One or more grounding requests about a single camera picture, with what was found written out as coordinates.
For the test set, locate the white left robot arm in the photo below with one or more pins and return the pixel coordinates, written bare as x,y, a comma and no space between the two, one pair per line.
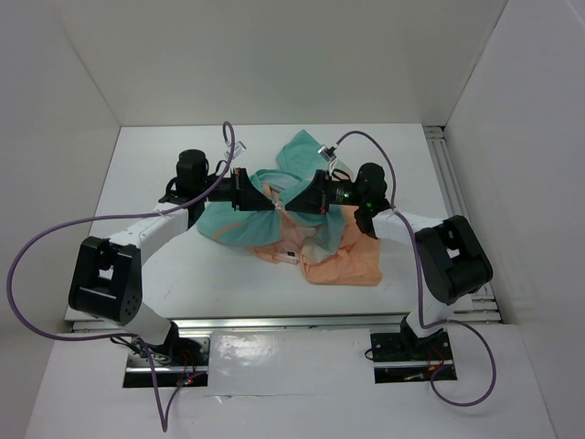
107,282

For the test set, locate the teal and orange jacket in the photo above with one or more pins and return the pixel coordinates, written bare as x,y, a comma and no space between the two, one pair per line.
329,249

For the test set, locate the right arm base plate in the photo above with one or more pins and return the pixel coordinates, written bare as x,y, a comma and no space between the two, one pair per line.
393,362

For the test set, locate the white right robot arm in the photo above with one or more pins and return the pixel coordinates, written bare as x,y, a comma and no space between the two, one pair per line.
450,262

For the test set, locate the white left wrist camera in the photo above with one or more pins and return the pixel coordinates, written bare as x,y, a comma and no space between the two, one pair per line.
233,151

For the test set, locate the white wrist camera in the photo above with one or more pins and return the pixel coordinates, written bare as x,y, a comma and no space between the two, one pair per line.
328,154
233,151

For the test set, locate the aluminium front table rail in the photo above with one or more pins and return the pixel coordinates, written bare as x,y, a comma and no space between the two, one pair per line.
284,322

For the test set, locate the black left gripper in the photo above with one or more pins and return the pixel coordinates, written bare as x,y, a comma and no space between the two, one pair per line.
244,196

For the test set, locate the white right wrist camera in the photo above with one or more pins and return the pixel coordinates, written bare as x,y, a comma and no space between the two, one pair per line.
328,154

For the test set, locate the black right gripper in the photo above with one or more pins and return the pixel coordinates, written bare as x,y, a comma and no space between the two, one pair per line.
313,199

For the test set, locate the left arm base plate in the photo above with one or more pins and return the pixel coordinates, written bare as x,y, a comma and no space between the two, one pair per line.
190,367

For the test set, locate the aluminium right side rail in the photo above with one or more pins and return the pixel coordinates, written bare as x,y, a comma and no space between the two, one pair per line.
479,307

